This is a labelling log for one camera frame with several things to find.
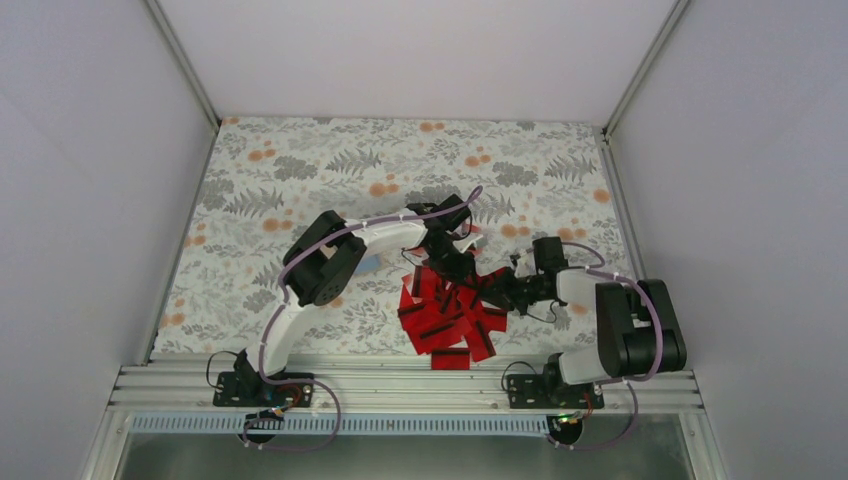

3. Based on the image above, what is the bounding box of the beige card holder wallet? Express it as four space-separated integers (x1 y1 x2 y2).
354 256 384 275

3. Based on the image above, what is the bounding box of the red card pile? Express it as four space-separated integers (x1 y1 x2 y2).
409 266 441 300
430 349 471 371
475 307 508 333
421 300 471 349
397 298 442 337

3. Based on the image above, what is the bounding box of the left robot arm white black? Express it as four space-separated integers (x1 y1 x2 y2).
231 186 483 405

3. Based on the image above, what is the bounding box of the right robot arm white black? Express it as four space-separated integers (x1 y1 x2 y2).
472 237 688 407

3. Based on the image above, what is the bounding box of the red card lower right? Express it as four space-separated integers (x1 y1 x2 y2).
464 321 496 363

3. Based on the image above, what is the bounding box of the red card bottom pile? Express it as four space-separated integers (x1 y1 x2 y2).
430 349 471 371

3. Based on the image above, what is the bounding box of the floral patterned table mat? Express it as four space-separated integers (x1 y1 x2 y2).
153 117 654 356

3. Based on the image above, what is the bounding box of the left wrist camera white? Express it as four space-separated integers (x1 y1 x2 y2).
456 229 485 256

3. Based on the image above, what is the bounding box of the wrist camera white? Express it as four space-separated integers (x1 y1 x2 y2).
509 248 534 268
456 229 485 256

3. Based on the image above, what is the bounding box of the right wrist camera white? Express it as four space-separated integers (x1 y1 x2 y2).
509 248 534 268

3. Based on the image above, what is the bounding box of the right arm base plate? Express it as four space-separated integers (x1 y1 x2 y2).
504 374 605 410

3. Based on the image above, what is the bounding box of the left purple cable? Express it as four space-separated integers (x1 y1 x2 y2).
241 185 485 453

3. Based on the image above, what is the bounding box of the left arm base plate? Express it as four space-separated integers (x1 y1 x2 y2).
212 372 314 409

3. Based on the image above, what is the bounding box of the aluminium rail frame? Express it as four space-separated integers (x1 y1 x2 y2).
109 351 705 415

